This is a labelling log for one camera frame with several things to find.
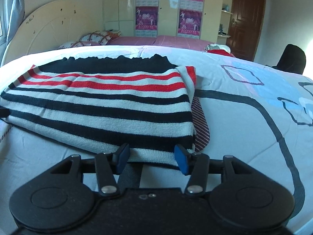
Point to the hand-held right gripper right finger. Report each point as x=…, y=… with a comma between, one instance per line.
x=182, y=161

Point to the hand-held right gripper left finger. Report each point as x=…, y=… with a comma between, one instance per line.
x=122, y=158

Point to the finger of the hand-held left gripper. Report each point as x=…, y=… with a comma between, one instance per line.
x=3, y=112

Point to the striped knit sweater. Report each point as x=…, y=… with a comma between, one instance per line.
x=97, y=102

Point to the red and white clothes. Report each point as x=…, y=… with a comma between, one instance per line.
x=218, y=50

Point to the printed blue blanket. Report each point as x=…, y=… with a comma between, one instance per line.
x=244, y=127

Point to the cream bed headboard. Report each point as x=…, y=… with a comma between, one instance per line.
x=49, y=27

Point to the patterned pillow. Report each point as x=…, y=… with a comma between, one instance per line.
x=96, y=37
x=78, y=45

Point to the blue curtain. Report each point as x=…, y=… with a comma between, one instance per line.
x=16, y=12

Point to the window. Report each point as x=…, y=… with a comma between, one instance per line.
x=3, y=9

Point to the pink bed sheet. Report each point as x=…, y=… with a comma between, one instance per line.
x=171, y=41

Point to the orange patterned cloth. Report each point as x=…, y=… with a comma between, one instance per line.
x=114, y=33

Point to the black office chair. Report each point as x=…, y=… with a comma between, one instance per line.
x=292, y=60

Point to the cream wardrobe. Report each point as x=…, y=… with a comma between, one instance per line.
x=168, y=9

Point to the cream corner shelves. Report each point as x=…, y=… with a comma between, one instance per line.
x=226, y=12

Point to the brown wooden door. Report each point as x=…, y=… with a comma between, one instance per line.
x=247, y=19

